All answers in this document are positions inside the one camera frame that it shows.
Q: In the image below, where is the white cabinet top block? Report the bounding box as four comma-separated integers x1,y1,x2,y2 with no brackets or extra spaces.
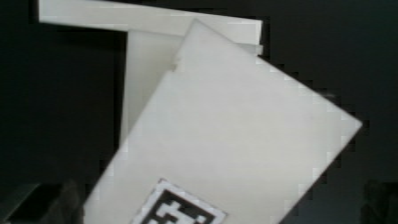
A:
84,22,363,224

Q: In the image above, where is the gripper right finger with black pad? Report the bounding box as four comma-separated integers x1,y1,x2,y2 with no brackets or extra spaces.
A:
361,180,398,224

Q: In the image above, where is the white L-shaped fence frame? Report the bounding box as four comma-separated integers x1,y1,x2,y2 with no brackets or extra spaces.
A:
39,0,263,142

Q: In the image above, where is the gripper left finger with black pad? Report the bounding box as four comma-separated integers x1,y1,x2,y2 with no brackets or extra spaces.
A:
0,180,84,224

